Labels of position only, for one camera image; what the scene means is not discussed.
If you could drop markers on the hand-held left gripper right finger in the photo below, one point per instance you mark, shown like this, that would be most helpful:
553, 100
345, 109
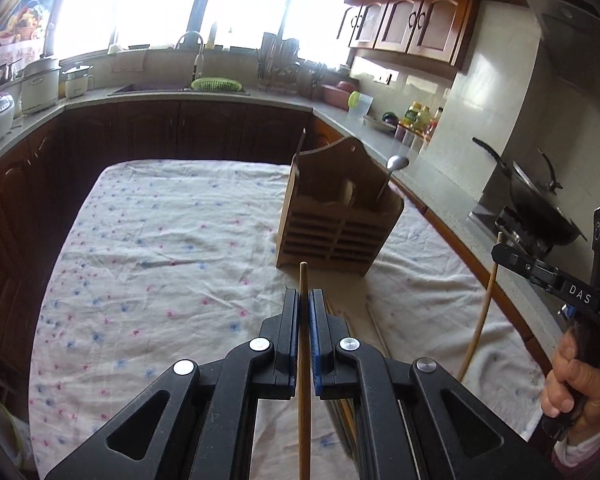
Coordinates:
314, 330

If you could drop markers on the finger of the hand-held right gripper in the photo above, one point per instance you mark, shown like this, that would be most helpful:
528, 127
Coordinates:
540, 271

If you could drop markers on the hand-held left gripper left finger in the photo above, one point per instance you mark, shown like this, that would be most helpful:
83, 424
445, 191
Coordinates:
294, 325

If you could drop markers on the single wooden chopstick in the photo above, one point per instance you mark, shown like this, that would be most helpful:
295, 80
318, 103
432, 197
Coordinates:
377, 330
304, 280
485, 305

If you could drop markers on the wooden utensil holder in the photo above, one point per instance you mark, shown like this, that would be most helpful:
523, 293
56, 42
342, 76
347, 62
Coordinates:
330, 230

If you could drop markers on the person's right forearm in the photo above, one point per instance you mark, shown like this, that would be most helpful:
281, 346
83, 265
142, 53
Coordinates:
587, 442

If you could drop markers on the person's right hand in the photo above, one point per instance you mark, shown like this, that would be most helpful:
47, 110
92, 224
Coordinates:
555, 395

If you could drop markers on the gas stove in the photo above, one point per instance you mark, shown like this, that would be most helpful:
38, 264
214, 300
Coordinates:
510, 227

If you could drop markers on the black wok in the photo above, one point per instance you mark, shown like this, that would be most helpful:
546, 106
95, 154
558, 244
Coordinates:
540, 205

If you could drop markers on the white ceramic spoon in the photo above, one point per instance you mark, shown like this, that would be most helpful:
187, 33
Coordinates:
348, 191

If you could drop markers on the white floral tablecloth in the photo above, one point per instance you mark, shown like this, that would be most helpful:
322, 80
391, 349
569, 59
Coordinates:
155, 260

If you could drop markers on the metal spoon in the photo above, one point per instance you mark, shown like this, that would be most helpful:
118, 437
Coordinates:
397, 162

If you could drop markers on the seasoning jars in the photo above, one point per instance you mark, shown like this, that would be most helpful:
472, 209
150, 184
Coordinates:
405, 135

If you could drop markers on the grey stone countertop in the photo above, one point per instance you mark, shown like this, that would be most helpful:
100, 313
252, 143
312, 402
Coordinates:
360, 140

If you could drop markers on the yellow oil bottles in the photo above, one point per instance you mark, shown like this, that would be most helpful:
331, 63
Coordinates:
416, 115

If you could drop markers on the dark eggplant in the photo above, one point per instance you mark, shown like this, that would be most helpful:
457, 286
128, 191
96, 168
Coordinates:
391, 118

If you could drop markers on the white plate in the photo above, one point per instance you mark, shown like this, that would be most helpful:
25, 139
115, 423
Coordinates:
375, 122

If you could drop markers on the metal range hood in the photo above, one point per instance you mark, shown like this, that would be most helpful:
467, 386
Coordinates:
580, 35

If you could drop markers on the clear pitcher with green lid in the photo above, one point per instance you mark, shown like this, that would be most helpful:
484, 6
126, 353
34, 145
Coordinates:
361, 106

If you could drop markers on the pink plastic basin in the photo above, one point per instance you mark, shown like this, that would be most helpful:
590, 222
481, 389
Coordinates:
336, 95

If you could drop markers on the green plastic colander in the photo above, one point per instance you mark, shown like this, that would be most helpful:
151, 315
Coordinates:
216, 84

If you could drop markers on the brown wooden base cabinets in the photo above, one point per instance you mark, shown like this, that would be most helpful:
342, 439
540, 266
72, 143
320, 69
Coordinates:
130, 130

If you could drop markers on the metal dish rack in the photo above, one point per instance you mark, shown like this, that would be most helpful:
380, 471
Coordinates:
277, 62

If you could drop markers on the kitchen sink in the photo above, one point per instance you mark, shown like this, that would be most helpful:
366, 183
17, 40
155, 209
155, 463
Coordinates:
145, 89

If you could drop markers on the curved metal faucet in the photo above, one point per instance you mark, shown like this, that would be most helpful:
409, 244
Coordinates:
192, 37

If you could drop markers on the white plastic container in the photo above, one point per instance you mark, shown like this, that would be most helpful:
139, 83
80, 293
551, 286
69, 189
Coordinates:
5, 432

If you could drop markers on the small white electric pot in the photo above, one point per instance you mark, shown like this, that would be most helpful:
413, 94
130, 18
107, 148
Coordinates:
77, 82

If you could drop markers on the kitchen window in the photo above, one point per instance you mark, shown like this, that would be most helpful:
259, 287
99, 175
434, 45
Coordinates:
155, 5

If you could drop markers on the large white rice cooker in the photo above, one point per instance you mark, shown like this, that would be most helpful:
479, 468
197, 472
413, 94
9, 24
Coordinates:
40, 85

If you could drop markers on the small metal pot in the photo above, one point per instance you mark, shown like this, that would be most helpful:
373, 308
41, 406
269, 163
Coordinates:
7, 74

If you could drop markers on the wall power outlet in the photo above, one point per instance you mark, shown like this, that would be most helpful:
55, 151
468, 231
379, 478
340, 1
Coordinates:
384, 78

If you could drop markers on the brown wooden wall cabinets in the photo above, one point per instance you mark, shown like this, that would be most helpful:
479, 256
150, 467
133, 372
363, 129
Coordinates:
430, 20

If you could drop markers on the fruit wall poster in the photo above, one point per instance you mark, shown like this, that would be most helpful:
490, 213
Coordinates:
22, 25

